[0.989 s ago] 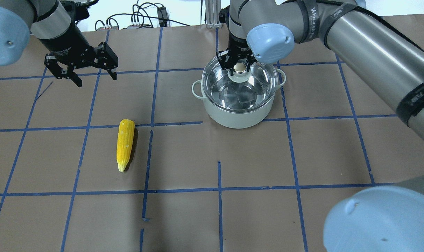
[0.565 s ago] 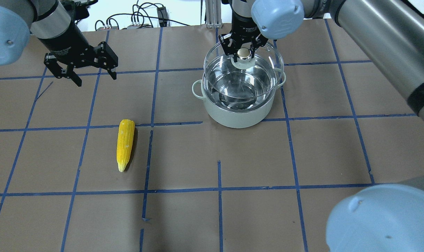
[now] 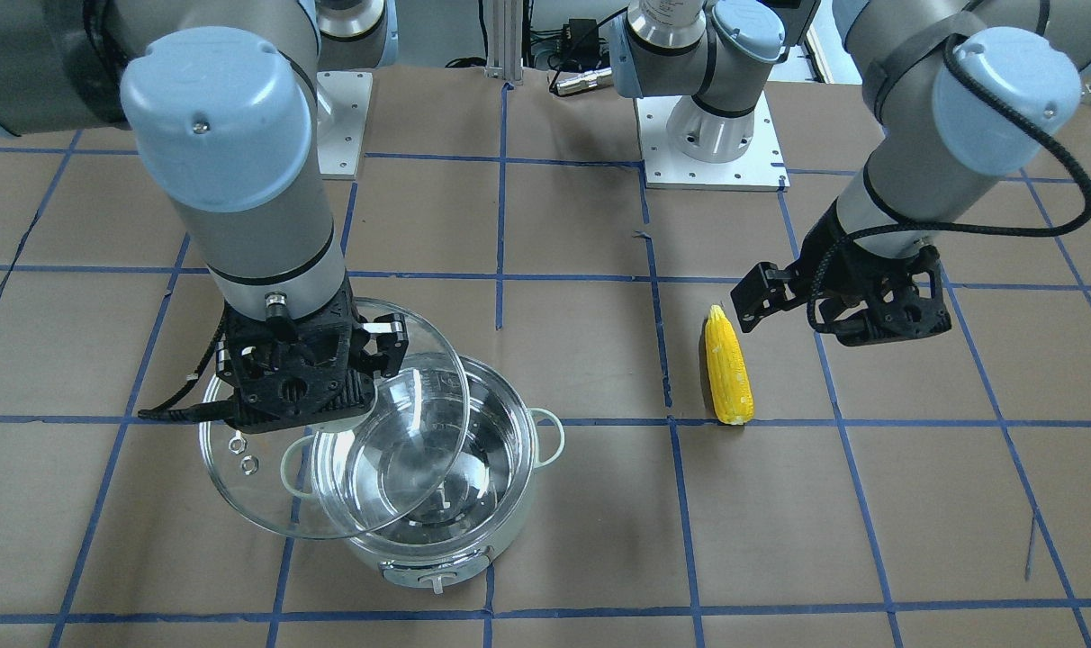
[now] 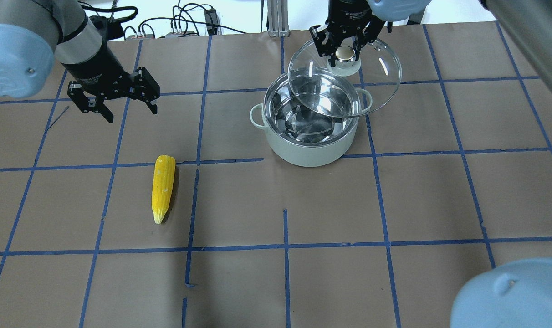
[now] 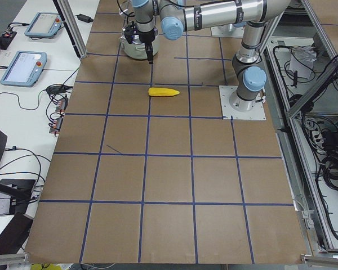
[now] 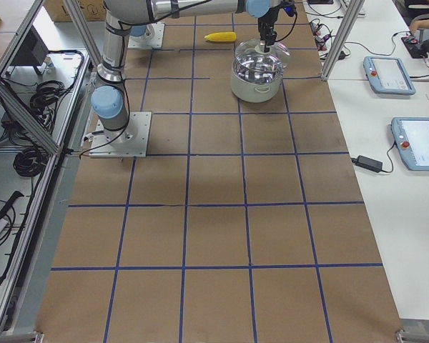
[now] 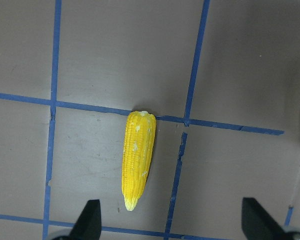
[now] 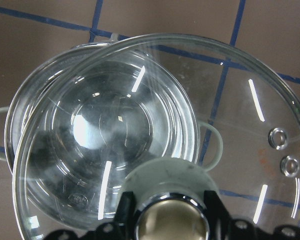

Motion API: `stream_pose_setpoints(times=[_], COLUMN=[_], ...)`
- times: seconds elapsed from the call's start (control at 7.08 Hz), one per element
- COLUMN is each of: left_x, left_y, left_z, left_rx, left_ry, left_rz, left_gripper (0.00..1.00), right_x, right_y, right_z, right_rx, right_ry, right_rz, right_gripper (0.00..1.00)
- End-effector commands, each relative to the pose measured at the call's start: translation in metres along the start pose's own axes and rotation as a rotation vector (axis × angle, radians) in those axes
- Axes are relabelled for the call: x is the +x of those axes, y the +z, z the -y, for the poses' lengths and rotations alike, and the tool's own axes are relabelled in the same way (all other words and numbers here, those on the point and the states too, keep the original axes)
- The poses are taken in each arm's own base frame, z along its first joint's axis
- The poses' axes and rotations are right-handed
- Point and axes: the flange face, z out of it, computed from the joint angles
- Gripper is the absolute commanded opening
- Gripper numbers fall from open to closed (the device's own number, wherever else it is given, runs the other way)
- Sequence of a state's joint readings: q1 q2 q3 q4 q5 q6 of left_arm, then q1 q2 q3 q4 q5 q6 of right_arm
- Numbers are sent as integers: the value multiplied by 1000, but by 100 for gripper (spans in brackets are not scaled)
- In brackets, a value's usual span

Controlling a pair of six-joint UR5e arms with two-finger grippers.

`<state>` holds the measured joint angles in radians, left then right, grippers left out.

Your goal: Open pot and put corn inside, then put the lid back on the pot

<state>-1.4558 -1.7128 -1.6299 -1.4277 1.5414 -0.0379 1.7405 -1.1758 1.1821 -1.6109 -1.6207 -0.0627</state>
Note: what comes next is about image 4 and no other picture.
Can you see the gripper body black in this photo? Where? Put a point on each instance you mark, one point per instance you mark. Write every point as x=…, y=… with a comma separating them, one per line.
x=95, y=66
x=349, y=11

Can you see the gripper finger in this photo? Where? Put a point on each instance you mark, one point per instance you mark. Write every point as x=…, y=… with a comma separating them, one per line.
x=144, y=88
x=77, y=95
x=367, y=32
x=320, y=38

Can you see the glass pot lid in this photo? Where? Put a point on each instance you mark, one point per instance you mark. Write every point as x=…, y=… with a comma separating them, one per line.
x=344, y=77

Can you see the yellow corn cob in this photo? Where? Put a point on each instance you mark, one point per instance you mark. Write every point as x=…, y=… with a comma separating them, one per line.
x=162, y=186

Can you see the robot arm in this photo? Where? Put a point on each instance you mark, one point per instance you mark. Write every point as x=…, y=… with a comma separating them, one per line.
x=34, y=34

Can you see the white steel cooking pot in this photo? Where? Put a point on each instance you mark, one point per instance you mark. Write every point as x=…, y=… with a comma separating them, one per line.
x=310, y=116

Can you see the brown paper table cover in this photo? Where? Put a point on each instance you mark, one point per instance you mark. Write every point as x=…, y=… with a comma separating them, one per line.
x=452, y=177

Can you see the aluminium frame post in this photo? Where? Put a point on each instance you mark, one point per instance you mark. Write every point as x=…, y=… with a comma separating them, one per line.
x=277, y=18

